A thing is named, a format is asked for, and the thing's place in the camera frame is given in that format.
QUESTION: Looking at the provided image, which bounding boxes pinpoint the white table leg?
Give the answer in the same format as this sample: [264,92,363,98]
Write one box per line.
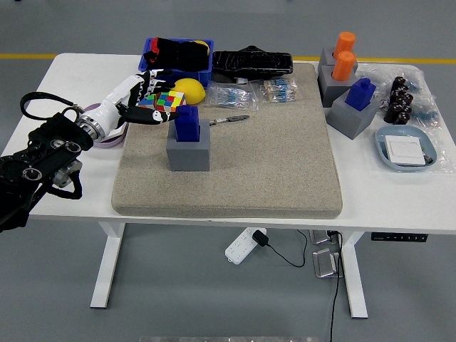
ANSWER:
[340,231,368,319]
[89,222,126,309]

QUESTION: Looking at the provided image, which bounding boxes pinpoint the clear bag brown resistors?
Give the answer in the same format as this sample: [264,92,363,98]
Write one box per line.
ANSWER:
[253,77,300,104]

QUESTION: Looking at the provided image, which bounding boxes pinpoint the black wrapped tray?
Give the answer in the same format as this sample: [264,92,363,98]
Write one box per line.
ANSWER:
[212,45,294,81]

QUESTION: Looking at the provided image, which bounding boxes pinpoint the grey-brown mat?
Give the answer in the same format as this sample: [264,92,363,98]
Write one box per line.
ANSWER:
[110,63,343,220]

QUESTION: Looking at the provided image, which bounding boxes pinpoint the long black cable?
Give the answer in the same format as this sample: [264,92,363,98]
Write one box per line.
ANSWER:
[327,231,345,342]

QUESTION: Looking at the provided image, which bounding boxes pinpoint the light blue shallow dish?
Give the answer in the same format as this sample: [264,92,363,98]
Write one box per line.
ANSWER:
[375,125,438,173]

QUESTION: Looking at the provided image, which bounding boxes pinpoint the black table control panel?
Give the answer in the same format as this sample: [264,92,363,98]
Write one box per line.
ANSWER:
[370,232,428,243]

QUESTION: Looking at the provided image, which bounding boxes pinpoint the shiny metal bracket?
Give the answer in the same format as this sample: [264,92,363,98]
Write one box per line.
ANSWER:
[309,229,339,246]
[312,248,343,279]

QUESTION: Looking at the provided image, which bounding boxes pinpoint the white power strip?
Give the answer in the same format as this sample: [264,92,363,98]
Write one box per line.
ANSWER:
[224,227,267,266]

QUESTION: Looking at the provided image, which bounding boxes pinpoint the clear bag blue parts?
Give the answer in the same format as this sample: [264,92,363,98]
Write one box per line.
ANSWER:
[409,93,441,128]

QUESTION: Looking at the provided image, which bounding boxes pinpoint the blue plastic bin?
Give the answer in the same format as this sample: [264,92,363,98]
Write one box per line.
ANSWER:
[138,37,215,88]

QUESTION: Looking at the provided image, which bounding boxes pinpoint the white switch panel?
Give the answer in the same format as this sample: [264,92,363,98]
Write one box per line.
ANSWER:
[383,135,428,167]
[105,123,128,142]

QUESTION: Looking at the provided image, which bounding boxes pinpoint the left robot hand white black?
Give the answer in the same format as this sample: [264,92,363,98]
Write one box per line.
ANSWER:
[82,69,180,136]

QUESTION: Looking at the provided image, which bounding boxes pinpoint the grey square seal holder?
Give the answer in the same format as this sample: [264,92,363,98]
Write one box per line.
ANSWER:
[326,88,382,140]
[318,46,359,72]
[317,65,361,108]
[166,119,211,172]

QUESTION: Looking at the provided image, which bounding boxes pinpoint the orange cylinder seal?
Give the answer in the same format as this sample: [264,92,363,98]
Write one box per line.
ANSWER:
[331,50,357,82]
[333,31,357,60]

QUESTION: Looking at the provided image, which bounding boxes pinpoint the yellow lemon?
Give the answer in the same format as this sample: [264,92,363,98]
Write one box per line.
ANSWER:
[173,78,207,105]

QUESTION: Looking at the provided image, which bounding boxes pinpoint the small metal multitool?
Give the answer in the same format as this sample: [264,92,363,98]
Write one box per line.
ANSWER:
[208,114,251,126]

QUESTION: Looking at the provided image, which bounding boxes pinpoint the clear bag blue resistors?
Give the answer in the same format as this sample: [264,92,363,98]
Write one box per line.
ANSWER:
[203,81,259,112]

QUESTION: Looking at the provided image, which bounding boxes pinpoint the blue square seal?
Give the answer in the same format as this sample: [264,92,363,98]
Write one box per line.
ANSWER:
[174,105,200,143]
[344,77,377,112]

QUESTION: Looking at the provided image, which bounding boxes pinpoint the purple shallow dish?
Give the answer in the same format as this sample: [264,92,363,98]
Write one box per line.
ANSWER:
[81,102,128,149]

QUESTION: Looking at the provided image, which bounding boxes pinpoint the black cloth bundle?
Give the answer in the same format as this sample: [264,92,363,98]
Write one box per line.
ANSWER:
[143,36,210,71]

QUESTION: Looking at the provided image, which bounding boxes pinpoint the thin black adapter cable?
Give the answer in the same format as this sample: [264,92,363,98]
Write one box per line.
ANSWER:
[265,229,309,269]

